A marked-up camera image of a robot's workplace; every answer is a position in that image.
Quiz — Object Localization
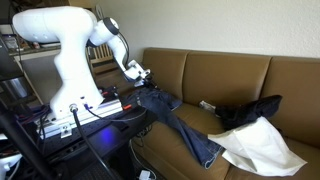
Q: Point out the white counter shelf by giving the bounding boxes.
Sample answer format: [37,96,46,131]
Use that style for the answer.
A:
[8,44,62,62]

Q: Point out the dark navy garment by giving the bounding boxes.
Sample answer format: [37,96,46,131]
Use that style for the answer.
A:
[214,94,283,132]

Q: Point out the white power adapter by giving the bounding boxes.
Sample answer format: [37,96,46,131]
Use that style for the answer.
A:
[137,169,153,180]

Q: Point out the wooden slatted chair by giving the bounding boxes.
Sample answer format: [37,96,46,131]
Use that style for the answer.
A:
[85,43,123,76]

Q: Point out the blue denim trousers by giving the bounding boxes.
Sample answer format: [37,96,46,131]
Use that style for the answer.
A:
[127,85,225,169]

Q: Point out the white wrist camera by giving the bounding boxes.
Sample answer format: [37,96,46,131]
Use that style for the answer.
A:
[133,79,147,88]

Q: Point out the white cloth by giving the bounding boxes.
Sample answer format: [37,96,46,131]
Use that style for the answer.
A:
[207,115,308,177]

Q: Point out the small grey white item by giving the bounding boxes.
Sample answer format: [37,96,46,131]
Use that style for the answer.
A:
[199,100,218,114]

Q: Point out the black robot table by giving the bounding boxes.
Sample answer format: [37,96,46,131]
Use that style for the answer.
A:
[0,108,158,180]

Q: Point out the metal bin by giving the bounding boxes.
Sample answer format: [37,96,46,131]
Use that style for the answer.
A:
[2,78,30,100]

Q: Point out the thin dark cable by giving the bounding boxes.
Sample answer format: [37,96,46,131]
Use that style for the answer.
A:
[83,103,148,123]

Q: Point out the aluminium robot base mount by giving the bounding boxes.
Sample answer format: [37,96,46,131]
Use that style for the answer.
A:
[34,98,124,139]

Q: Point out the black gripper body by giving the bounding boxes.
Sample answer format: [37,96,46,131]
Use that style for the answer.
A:
[141,75,159,89]

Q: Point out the black tripod pole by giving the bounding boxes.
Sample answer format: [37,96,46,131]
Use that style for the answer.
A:
[0,99,58,180]

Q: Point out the thick black cable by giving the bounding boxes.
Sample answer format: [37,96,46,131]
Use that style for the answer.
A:
[69,103,116,180]

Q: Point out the brown leather sofa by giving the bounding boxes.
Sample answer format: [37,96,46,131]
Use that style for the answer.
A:
[94,47,320,180]

